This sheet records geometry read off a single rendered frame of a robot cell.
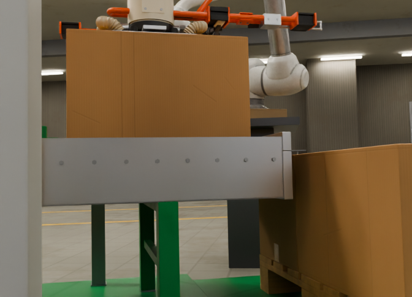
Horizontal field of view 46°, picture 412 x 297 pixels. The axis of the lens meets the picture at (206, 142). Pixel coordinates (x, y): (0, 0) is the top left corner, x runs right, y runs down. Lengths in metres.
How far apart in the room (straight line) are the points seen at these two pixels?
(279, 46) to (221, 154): 1.14
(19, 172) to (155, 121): 0.95
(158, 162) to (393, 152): 0.65
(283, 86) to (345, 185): 1.20
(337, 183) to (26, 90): 0.97
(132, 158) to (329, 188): 0.58
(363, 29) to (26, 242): 11.86
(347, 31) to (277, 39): 9.79
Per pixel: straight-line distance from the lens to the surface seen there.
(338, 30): 12.25
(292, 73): 2.50
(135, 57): 1.62
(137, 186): 1.43
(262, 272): 2.09
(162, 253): 1.46
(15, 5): 0.72
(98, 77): 1.60
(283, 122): 2.41
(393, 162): 1.20
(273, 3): 2.49
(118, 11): 1.84
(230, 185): 1.48
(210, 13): 1.88
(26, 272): 0.70
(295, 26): 1.99
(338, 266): 1.47
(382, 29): 12.41
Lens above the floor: 0.49
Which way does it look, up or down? 4 degrees up
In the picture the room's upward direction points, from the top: 1 degrees counter-clockwise
